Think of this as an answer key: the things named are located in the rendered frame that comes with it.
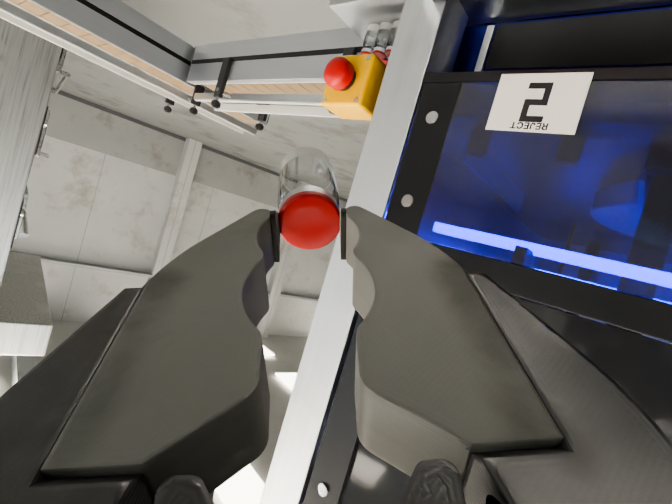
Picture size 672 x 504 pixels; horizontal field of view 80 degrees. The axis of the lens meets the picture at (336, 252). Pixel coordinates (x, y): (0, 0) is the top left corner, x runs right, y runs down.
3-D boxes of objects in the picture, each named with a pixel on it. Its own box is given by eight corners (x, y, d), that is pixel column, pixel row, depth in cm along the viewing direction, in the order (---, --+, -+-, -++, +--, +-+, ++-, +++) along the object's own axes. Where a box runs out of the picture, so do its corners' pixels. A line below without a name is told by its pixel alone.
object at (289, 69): (444, 8, 59) (412, 114, 59) (477, 63, 71) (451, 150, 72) (190, 42, 100) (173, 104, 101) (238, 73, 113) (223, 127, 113)
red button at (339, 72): (364, 67, 54) (356, 96, 54) (342, 68, 57) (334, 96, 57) (348, 52, 51) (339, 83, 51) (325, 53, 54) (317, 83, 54)
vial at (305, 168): (332, 144, 16) (343, 187, 13) (333, 194, 17) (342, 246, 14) (278, 145, 16) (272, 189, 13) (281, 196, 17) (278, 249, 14)
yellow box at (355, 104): (400, 78, 58) (386, 127, 58) (360, 79, 63) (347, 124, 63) (373, 50, 52) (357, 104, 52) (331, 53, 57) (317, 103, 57)
